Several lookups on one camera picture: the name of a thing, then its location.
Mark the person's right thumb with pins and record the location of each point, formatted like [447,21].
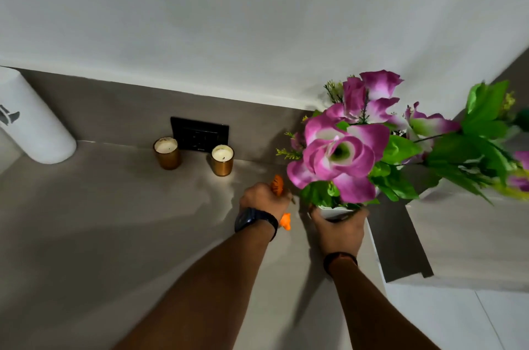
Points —
[314,213]

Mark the person's left forearm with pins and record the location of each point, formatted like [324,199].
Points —
[198,292]

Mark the person's right hand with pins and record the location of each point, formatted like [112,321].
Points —
[339,234]

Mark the black wall switch plate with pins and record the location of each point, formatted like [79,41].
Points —
[199,134]

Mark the person's left hand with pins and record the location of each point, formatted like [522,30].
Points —
[261,199]

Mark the person's right forearm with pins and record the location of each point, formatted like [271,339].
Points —
[372,308]

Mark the white flower vase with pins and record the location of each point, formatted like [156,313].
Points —
[334,212]

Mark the white cylindrical container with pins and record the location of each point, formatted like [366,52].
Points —
[31,118]

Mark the black wristwatch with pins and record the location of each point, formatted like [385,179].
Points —
[255,219]

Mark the purple artificial flower bouquet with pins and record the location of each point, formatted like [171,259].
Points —
[396,139]

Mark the gold glass candle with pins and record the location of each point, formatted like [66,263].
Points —
[222,160]
[167,153]

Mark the black and orange wristband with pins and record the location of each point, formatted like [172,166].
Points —
[339,258]

